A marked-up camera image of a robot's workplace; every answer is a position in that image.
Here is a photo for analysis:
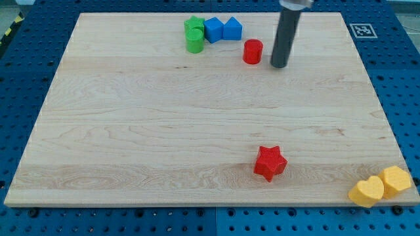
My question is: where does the green star block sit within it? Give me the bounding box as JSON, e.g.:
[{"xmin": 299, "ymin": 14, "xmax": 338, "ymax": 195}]
[{"xmin": 184, "ymin": 16, "xmax": 205, "ymax": 33}]

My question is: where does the yellow heart block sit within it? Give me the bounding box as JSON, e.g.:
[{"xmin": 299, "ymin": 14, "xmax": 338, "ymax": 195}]
[{"xmin": 347, "ymin": 176, "xmax": 385, "ymax": 208}]

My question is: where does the light wooden board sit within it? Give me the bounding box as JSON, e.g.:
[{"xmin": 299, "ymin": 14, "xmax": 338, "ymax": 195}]
[{"xmin": 5, "ymin": 12, "xmax": 407, "ymax": 207}]

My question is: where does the green cylinder block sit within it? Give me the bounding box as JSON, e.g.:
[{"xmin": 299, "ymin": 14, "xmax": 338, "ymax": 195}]
[{"xmin": 185, "ymin": 28, "xmax": 204, "ymax": 54}]

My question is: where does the silver metal rod mount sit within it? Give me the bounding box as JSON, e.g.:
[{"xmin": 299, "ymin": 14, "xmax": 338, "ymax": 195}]
[{"xmin": 279, "ymin": 0, "xmax": 314, "ymax": 10}]

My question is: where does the blue cube block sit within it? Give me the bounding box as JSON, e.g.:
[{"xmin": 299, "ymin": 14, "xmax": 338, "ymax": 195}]
[{"xmin": 203, "ymin": 17, "xmax": 224, "ymax": 43}]

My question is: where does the red star block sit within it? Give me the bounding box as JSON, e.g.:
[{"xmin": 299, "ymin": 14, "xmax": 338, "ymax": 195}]
[{"xmin": 253, "ymin": 146, "xmax": 287, "ymax": 182}]

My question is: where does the yellow hexagon block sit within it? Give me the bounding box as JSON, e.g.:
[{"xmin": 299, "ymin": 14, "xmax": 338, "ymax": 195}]
[{"xmin": 378, "ymin": 166, "xmax": 411, "ymax": 199}]

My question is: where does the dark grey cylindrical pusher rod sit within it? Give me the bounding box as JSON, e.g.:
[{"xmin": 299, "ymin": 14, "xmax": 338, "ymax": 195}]
[{"xmin": 270, "ymin": 7, "xmax": 301, "ymax": 68}]

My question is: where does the red cylinder block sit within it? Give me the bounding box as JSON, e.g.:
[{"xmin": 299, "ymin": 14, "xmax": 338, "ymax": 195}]
[{"xmin": 242, "ymin": 39, "xmax": 263, "ymax": 64}]

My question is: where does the white fiducial marker tag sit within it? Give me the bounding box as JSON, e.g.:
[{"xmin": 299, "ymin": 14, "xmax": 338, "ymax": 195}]
[{"xmin": 350, "ymin": 23, "xmax": 377, "ymax": 39}]

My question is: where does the blue triangle block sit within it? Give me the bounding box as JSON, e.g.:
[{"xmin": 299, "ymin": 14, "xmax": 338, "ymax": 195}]
[{"xmin": 222, "ymin": 16, "xmax": 243, "ymax": 41}]

